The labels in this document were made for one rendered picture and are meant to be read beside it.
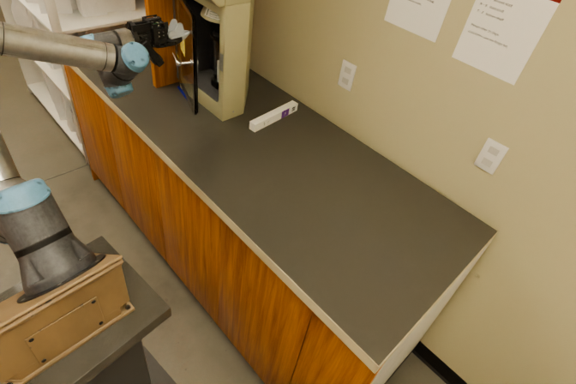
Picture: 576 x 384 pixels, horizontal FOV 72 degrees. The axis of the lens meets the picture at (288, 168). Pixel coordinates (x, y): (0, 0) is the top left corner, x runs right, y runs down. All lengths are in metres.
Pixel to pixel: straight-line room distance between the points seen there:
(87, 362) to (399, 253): 0.89
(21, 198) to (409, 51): 1.22
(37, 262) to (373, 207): 0.99
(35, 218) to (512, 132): 1.31
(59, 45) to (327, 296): 0.93
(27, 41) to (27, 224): 0.42
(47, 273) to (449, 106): 1.25
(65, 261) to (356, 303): 0.72
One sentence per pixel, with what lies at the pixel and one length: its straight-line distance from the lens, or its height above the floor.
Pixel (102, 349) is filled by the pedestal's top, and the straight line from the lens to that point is 1.09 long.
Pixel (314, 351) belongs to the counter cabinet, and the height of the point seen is 0.67.
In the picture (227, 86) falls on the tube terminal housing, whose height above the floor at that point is 1.10.
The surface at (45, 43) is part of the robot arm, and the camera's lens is 1.13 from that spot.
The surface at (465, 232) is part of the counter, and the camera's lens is 1.49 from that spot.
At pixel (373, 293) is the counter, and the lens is 1.20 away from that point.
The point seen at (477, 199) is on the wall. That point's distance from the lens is 1.57.
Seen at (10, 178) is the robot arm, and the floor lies 1.18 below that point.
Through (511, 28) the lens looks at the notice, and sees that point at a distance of 1.36.
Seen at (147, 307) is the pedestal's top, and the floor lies 0.94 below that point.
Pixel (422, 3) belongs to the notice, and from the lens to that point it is 1.46.
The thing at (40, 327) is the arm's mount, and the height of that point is 1.08.
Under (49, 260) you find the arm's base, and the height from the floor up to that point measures 1.15.
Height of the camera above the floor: 1.90
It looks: 40 degrees down
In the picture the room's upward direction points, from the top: 10 degrees clockwise
